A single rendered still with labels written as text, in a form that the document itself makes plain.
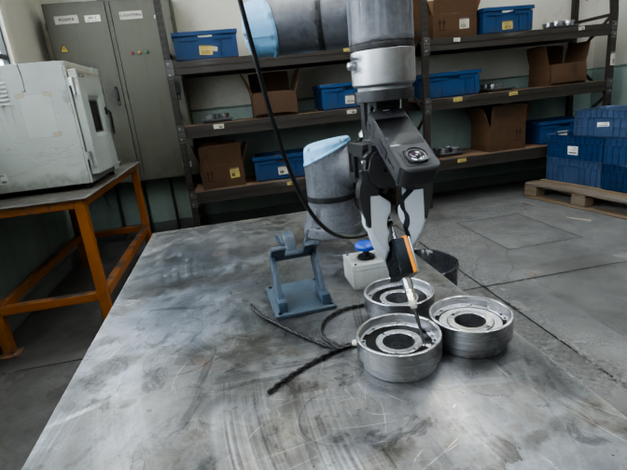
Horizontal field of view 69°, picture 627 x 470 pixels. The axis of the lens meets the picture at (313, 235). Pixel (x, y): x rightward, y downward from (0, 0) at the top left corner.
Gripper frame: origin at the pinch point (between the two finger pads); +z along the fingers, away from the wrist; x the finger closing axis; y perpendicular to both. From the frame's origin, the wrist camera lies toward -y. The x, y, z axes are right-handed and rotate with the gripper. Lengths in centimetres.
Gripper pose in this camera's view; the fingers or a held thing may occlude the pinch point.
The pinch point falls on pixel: (397, 251)
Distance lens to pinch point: 59.3
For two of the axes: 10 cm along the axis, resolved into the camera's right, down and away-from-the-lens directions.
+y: -2.4, -2.6, 9.4
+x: -9.7, 1.6, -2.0
